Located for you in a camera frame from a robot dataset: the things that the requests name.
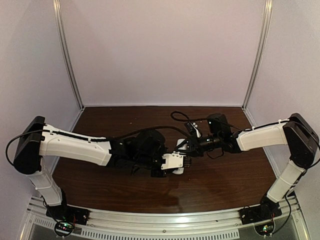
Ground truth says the right black cable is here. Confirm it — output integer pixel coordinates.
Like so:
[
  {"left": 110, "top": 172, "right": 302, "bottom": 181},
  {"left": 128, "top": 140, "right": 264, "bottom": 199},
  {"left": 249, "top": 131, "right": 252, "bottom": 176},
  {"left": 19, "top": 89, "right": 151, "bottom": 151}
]
[{"left": 170, "top": 111, "right": 241, "bottom": 131}]

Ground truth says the right aluminium frame post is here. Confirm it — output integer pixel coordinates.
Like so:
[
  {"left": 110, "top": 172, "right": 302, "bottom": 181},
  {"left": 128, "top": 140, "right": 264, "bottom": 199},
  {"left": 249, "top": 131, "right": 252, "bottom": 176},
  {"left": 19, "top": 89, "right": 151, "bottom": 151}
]
[{"left": 242, "top": 0, "right": 273, "bottom": 110}]

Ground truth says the aluminium front rail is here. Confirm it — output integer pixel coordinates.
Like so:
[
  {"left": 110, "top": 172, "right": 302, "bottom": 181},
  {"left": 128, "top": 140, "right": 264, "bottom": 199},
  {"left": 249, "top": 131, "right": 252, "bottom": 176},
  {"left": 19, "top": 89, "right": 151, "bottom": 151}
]
[{"left": 24, "top": 197, "right": 306, "bottom": 240}]

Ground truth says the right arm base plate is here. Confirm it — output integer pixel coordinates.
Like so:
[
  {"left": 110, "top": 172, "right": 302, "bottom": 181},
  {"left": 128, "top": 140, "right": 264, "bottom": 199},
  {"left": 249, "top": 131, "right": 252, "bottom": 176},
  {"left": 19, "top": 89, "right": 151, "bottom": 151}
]
[{"left": 238, "top": 203, "right": 282, "bottom": 225}]

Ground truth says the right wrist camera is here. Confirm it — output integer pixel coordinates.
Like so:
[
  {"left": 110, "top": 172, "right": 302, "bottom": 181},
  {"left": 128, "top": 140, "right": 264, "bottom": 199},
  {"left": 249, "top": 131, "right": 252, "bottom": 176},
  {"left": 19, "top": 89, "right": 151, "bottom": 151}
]
[{"left": 184, "top": 122, "right": 202, "bottom": 138}]

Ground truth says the black cable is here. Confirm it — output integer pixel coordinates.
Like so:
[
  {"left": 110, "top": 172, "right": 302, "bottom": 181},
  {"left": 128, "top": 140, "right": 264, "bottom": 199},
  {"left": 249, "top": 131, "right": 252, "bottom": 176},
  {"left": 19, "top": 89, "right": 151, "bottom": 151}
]
[
  {"left": 6, "top": 124, "right": 191, "bottom": 173},
  {"left": 170, "top": 111, "right": 241, "bottom": 131}
]

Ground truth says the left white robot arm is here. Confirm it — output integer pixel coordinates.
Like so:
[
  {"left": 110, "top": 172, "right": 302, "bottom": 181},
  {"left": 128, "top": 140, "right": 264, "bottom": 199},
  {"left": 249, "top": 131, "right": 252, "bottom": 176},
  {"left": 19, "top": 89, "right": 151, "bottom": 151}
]
[{"left": 11, "top": 116, "right": 181, "bottom": 215}]

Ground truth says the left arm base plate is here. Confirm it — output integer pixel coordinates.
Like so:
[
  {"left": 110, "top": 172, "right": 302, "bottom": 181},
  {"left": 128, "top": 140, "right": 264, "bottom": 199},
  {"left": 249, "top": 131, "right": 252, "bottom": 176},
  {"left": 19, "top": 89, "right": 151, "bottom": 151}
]
[{"left": 46, "top": 205, "right": 90, "bottom": 226}]

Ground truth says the left aluminium frame post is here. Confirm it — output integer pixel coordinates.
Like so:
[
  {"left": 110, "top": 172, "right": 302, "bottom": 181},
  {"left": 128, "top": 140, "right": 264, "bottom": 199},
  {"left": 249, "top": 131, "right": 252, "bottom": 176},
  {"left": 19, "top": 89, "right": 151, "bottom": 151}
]
[{"left": 52, "top": 0, "right": 84, "bottom": 110}]

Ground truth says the white remote control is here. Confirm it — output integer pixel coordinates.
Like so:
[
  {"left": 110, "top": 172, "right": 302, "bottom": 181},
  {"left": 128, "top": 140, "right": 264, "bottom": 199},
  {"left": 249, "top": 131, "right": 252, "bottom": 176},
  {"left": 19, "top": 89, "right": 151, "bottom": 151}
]
[{"left": 172, "top": 138, "right": 188, "bottom": 175}]

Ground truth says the left black cable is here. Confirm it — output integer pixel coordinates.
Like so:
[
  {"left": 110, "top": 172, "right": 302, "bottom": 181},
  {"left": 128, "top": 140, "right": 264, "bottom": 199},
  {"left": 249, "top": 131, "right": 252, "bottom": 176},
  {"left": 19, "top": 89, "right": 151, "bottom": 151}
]
[{"left": 6, "top": 124, "right": 191, "bottom": 173}]

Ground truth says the aluminium frame post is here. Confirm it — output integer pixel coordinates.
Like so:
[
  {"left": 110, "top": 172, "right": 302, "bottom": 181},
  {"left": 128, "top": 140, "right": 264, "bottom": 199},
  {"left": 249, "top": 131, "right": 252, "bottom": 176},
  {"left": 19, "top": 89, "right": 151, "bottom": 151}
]
[
  {"left": 52, "top": 0, "right": 84, "bottom": 110},
  {"left": 242, "top": 0, "right": 273, "bottom": 110}
]

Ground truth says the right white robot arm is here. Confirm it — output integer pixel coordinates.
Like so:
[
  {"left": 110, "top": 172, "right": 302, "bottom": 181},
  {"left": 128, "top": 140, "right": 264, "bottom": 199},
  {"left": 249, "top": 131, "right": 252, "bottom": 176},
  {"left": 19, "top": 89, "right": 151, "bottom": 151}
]
[{"left": 175, "top": 113, "right": 320, "bottom": 214}]

